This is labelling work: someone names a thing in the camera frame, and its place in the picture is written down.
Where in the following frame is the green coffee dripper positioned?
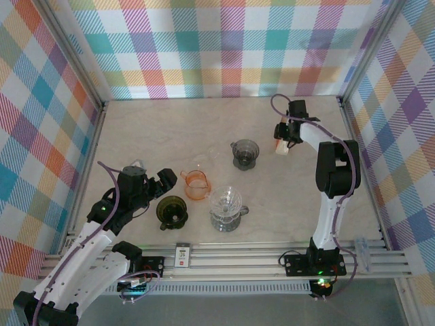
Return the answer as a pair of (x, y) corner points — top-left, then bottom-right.
(156, 195), (188, 231)

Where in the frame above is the orange plastic coffee dripper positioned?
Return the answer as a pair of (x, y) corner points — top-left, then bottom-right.
(179, 170), (211, 202)

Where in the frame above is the smoke grey coffee dripper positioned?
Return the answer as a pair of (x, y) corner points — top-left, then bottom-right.
(230, 139), (260, 170)

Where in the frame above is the plain clear glass server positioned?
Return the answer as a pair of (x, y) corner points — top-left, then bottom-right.
(203, 148), (222, 164)

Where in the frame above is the clear coffee dripper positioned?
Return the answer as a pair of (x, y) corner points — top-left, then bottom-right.
(209, 185), (249, 218)

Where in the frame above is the ribbed clear glass server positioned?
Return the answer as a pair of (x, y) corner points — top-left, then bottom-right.
(209, 212), (243, 233)

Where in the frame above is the white label card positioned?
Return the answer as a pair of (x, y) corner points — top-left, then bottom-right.
(175, 241), (192, 269)

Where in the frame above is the left controller board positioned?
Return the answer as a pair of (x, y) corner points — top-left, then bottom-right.
(117, 280), (150, 300)

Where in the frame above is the controller board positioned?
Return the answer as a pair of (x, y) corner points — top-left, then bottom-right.
(309, 277), (333, 300)
(117, 280), (150, 300)

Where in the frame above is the clear plastic piece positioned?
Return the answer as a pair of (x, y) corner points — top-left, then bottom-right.
(354, 237), (374, 274)

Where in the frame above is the right controller board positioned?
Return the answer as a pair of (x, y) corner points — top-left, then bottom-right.
(309, 277), (333, 300)

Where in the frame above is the aluminium table side rail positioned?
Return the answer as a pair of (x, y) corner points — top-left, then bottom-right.
(338, 96), (392, 249)
(63, 100), (109, 244)

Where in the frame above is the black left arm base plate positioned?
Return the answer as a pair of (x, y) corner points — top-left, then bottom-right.
(141, 255), (167, 278)

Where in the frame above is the aluminium frame post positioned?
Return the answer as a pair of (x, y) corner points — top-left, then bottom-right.
(42, 0), (108, 109)
(338, 0), (407, 105)

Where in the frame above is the aluminium mounting rail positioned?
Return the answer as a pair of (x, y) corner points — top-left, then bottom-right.
(40, 239), (414, 283)

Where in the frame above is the grey slotted cable duct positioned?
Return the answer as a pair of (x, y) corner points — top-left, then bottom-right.
(101, 283), (312, 296)

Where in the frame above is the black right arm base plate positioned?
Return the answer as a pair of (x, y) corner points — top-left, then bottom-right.
(283, 251), (347, 278)

